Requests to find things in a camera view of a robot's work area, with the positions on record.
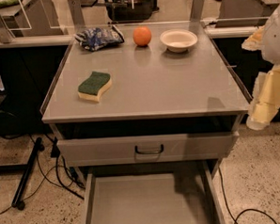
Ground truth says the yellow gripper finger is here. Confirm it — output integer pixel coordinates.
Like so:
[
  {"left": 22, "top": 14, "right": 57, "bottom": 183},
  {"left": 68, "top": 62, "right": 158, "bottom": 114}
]
[
  {"left": 241, "top": 26, "right": 264, "bottom": 52},
  {"left": 246, "top": 65, "right": 280, "bottom": 131}
]

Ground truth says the green and yellow sponge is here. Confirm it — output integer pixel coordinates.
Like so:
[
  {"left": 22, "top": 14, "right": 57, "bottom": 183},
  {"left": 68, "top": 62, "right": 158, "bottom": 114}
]
[{"left": 78, "top": 71, "right": 112, "bottom": 103}]

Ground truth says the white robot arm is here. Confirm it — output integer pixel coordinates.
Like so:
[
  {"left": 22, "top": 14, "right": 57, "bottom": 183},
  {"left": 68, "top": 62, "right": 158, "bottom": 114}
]
[{"left": 241, "top": 4, "right": 280, "bottom": 131}]

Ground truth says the grey drawer cabinet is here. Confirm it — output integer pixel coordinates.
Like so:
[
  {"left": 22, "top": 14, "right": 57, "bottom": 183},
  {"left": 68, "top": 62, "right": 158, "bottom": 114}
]
[{"left": 35, "top": 17, "right": 259, "bottom": 224}]

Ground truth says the open grey middle drawer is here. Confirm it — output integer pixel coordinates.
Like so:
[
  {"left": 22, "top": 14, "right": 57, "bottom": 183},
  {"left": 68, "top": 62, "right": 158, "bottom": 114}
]
[{"left": 82, "top": 160, "right": 225, "bottom": 224}]

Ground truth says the closed grey top drawer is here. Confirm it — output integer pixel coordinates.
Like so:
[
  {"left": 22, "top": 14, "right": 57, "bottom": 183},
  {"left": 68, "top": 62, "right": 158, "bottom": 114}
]
[{"left": 57, "top": 132, "right": 239, "bottom": 167}]

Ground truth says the white bowl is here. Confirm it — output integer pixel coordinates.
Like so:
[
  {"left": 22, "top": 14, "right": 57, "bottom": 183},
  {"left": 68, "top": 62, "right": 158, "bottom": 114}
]
[{"left": 160, "top": 29, "right": 198, "bottom": 53}]

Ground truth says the orange fruit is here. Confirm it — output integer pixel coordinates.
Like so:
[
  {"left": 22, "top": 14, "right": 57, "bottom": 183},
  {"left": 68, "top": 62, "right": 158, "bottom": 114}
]
[{"left": 133, "top": 26, "right": 152, "bottom": 47}]

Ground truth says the blue chip bag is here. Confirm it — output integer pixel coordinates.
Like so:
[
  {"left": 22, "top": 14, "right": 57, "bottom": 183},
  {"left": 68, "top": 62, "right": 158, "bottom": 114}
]
[{"left": 74, "top": 25, "right": 125, "bottom": 52}]

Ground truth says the clear acrylic barrier panel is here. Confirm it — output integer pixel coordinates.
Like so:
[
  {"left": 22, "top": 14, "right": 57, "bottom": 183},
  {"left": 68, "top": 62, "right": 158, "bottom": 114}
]
[{"left": 0, "top": 0, "right": 70, "bottom": 44}]

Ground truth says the black stand leg with wheels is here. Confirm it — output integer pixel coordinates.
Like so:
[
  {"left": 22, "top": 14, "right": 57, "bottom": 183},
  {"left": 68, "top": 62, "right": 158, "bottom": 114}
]
[{"left": 11, "top": 137, "right": 44, "bottom": 211}]

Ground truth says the black floor cable right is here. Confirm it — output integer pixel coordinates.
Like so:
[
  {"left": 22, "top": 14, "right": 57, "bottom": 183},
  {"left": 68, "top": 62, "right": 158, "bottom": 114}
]
[{"left": 217, "top": 164, "right": 279, "bottom": 224}]

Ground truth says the black floor cable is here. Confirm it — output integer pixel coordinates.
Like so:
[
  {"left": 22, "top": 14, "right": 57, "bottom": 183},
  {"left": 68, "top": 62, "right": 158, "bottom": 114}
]
[
  {"left": 217, "top": 164, "right": 279, "bottom": 224},
  {"left": 0, "top": 132, "right": 88, "bottom": 217}
]

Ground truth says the black floor cable left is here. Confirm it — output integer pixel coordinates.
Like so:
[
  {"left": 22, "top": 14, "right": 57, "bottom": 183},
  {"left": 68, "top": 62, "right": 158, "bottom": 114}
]
[{"left": 0, "top": 132, "right": 88, "bottom": 217}]

